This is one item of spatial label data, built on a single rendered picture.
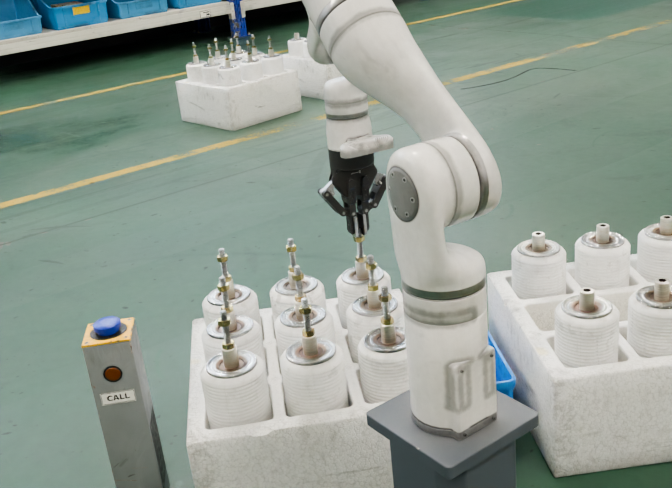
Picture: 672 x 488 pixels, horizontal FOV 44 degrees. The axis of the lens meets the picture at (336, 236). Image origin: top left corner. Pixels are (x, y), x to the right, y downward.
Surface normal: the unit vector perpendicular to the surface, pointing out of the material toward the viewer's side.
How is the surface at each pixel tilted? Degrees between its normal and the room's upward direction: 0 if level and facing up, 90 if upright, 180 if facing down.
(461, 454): 0
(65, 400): 0
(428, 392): 90
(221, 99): 90
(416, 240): 93
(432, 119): 100
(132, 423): 90
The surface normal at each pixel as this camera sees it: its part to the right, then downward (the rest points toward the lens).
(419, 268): -0.75, 0.33
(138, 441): 0.14, 0.36
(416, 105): -0.54, 0.42
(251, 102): 0.68, 0.21
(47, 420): -0.10, -0.92
